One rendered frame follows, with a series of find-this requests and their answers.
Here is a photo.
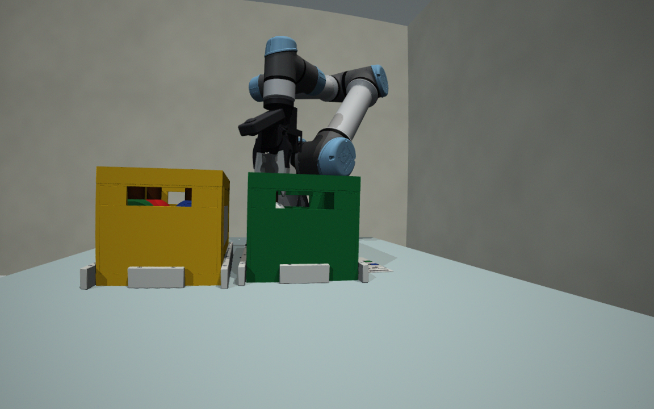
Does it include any yellow crate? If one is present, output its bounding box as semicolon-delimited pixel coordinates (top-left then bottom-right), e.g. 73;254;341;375
95;166;230;286

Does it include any white paper pick list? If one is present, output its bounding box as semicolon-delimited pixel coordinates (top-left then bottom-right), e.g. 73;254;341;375
359;257;393;273

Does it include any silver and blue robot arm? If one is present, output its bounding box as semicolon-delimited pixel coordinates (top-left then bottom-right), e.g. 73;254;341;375
238;36;388;176

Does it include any dark green crate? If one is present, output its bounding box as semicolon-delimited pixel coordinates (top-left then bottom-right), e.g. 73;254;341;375
246;172;360;283

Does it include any white bottle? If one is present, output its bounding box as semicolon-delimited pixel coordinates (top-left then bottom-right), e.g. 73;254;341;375
276;191;285;208

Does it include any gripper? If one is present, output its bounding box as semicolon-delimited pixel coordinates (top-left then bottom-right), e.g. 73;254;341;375
253;98;302;174

